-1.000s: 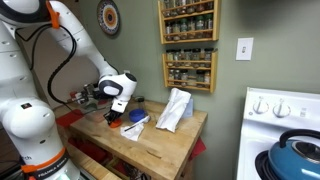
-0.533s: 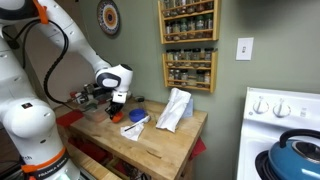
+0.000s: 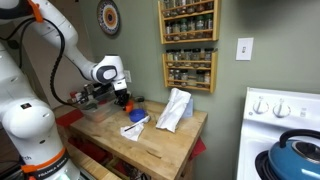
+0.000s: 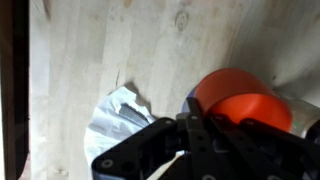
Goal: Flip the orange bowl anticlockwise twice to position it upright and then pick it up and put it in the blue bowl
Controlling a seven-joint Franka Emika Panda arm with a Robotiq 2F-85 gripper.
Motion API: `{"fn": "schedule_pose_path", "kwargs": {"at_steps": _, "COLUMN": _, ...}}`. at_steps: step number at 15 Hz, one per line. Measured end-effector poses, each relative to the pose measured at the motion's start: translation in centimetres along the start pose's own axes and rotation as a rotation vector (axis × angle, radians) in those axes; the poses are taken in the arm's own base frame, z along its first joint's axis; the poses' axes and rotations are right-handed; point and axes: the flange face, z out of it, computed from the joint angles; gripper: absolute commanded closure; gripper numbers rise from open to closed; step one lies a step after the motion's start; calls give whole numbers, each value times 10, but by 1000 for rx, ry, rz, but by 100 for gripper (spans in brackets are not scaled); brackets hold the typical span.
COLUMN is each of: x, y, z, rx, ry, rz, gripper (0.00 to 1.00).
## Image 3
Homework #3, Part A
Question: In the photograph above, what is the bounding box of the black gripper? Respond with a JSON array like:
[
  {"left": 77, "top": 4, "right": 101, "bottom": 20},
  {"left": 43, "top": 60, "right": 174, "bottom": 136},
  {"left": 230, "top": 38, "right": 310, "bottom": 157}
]
[{"left": 113, "top": 87, "right": 132, "bottom": 107}]

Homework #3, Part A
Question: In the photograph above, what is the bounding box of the small orange bowl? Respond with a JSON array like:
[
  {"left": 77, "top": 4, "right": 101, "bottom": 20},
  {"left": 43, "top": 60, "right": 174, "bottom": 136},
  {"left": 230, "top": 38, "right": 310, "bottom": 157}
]
[{"left": 124, "top": 99, "right": 135, "bottom": 113}]

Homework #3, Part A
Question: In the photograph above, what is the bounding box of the clear plastic container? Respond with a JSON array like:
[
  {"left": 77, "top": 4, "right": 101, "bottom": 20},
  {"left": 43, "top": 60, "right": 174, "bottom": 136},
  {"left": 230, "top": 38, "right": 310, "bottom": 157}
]
[{"left": 79, "top": 98, "right": 124, "bottom": 123}]

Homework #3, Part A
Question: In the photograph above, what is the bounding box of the red silicone mat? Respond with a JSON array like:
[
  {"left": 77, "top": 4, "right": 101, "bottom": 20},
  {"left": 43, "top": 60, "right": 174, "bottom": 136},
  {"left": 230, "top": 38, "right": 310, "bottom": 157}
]
[{"left": 55, "top": 109, "right": 84, "bottom": 128}]

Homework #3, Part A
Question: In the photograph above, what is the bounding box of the wooden spice rack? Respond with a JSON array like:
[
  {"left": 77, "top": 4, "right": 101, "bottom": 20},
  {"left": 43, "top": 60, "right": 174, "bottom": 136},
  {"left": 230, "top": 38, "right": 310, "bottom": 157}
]
[
  {"left": 162, "top": 48, "right": 218, "bottom": 94},
  {"left": 157, "top": 0, "right": 221, "bottom": 45}
]

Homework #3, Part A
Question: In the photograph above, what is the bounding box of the red cloth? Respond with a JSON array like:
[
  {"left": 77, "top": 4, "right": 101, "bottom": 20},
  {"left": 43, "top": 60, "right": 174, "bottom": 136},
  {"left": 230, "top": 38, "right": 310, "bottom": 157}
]
[{"left": 189, "top": 137, "right": 207, "bottom": 161}]

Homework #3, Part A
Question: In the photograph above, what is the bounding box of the white stove knob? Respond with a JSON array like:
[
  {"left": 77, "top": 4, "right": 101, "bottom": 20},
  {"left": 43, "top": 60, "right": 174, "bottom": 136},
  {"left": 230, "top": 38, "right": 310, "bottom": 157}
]
[
  {"left": 272, "top": 98, "right": 292, "bottom": 118},
  {"left": 253, "top": 96, "right": 270, "bottom": 115}
]

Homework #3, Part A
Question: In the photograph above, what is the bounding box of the white stove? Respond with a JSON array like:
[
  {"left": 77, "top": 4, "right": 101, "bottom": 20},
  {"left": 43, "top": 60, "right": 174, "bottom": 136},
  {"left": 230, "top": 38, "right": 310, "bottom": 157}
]
[{"left": 236, "top": 87, "right": 320, "bottom": 180}]

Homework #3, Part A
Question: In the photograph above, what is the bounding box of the black stove burner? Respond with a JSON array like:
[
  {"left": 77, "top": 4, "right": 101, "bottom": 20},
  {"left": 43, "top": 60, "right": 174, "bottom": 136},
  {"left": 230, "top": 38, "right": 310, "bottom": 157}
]
[{"left": 254, "top": 149, "right": 278, "bottom": 180}]

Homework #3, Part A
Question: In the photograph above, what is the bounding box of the blue kettle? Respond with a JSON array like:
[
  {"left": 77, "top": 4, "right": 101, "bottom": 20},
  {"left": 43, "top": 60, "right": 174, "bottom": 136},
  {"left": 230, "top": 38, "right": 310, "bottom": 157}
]
[{"left": 268, "top": 129, "right": 320, "bottom": 180}]

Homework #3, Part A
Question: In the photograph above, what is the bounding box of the white wall outlet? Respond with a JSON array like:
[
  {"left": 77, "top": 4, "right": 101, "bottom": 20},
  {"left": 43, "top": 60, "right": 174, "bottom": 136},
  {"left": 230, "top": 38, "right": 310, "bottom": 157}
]
[{"left": 123, "top": 69, "right": 132, "bottom": 83}]

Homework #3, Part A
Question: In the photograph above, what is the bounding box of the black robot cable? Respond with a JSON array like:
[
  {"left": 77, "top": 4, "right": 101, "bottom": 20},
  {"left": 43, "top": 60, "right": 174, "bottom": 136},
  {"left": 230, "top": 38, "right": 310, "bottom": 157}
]
[{"left": 0, "top": 16, "right": 91, "bottom": 107}]

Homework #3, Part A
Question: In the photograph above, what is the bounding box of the decorative wall plate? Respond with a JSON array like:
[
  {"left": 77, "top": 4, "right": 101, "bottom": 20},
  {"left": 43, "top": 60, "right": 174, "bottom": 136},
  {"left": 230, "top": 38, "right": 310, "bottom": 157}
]
[{"left": 96, "top": 0, "right": 122, "bottom": 36}]

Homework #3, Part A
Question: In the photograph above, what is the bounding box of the white light switch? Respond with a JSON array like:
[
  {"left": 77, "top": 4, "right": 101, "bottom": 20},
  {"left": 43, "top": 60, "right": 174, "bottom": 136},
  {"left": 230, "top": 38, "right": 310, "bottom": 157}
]
[{"left": 235, "top": 37, "right": 255, "bottom": 62}]

